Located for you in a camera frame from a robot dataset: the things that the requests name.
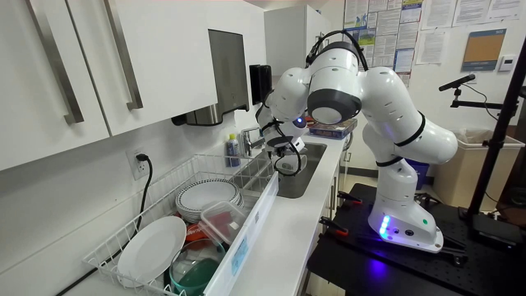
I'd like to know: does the small white wall cabinet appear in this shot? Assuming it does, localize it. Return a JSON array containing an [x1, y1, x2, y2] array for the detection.
[[261, 3, 334, 79]]

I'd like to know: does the clear plastic tub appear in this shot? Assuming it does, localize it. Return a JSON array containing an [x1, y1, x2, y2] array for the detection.
[[276, 153, 306, 174]]

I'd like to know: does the red handled clamp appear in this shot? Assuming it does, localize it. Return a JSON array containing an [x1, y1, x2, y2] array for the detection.
[[337, 190, 365, 207], [319, 217, 350, 238]]

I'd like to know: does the black power cord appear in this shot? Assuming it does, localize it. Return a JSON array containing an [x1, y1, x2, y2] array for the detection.
[[56, 153, 155, 296]]

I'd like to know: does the stainless paper towel dispenser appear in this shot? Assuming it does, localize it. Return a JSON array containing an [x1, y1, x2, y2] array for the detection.
[[169, 28, 252, 128]]

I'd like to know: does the green glass bowl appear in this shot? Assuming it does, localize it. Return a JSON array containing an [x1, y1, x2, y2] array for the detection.
[[168, 240, 227, 296]]

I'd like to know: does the white upper cabinet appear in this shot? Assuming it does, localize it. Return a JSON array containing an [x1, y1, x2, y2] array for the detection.
[[0, 0, 219, 172]]

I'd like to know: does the clear plastic food container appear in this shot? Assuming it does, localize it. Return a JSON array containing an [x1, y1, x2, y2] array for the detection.
[[199, 200, 250, 246]]

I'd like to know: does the white wall outlet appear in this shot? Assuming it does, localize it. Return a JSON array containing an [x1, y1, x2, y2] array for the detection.
[[127, 146, 151, 180]]

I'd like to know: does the white drain tray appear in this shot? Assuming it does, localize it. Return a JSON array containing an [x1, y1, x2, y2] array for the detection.
[[202, 171, 280, 296]]

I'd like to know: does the black robot table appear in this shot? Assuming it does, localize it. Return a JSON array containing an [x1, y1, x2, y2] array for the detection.
[[306, 182, 526, 296]]

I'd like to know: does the stainless steel sink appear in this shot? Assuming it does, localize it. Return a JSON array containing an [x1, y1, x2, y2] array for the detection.
[[252, 138, 329, 200]]

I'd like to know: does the white wire dish rack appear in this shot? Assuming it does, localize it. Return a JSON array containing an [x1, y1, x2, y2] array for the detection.
[[81, 153, 278, 296]]

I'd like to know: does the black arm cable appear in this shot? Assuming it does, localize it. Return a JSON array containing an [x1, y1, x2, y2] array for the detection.
[[255, 29, 370, 177]]

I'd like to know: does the white wall thermostat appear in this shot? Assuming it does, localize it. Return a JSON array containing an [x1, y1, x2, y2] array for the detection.
[[496, 54, 516, 74]]

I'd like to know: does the paper notice with blue header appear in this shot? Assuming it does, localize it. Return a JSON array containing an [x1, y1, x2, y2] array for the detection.
[[401, 0, 424, 24]]

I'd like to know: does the white paper notice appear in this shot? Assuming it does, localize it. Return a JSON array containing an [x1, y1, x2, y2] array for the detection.
[[344, 0, 370, 28], [367, 0, 403, 37]]

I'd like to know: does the steel cabinet handle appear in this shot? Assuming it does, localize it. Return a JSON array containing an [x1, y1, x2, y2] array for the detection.
[[25, 0, 86, 126], [104, 0, 145, 111]]

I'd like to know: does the white deep plate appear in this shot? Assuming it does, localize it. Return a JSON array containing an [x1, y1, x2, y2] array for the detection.
[[174, 179, 243, 223]]

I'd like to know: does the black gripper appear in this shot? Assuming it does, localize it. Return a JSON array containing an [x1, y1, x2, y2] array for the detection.
[[266, 134, 293, 159]]

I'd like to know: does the beige trash bin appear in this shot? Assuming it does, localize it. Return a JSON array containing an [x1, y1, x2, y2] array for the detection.
[[432, 128, 526, 212]]

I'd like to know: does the dark blue box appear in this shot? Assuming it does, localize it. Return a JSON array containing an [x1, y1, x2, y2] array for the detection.
[[309, 121, 352, 141]]

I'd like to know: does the red plastic item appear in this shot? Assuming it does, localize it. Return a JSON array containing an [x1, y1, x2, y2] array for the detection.
[[184, 222, 212, 246]]

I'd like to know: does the plain white plate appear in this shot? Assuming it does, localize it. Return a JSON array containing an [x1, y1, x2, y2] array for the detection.
[[115, 213, 189, 289]]

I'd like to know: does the black soap dispenser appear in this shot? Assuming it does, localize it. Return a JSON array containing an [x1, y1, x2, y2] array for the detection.
[[248, 62, 273, 105]]

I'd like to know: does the orange framed poster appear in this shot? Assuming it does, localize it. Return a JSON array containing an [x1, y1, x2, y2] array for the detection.
[[460, 28, 508, 74]]

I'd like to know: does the chrome faucet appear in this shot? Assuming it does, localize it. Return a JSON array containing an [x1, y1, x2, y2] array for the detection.
[[240, 126, 268, 157]]

